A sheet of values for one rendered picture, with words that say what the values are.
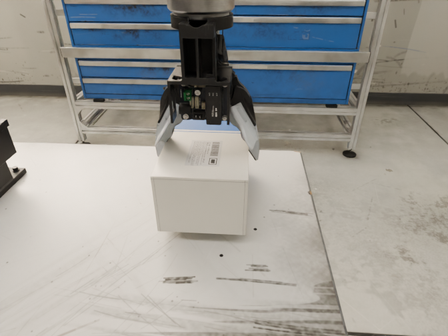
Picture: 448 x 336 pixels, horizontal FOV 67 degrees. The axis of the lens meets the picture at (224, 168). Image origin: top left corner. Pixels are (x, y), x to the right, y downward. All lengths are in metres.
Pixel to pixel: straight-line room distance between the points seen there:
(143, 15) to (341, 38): 1.01
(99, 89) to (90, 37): 0.29
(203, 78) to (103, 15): 1.63
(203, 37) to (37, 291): 0.35
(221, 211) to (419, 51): 2.71
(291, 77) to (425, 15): 1.34
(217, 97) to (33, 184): 0.40
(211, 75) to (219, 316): 0.27
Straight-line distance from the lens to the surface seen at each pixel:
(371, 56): 1.97
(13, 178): 0.69
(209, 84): 0.38
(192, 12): 0.38
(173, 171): 0.43
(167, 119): 0.48
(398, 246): 1.63
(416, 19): 2.97
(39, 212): 0.60
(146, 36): 1.94
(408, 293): 1.46
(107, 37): 2.01
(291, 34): 1.88
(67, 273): 0.48
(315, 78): 1.95
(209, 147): 0.47
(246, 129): 0.45
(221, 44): 0.44
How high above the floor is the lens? 1.04
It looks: 33 degrees down
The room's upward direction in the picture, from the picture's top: straight up
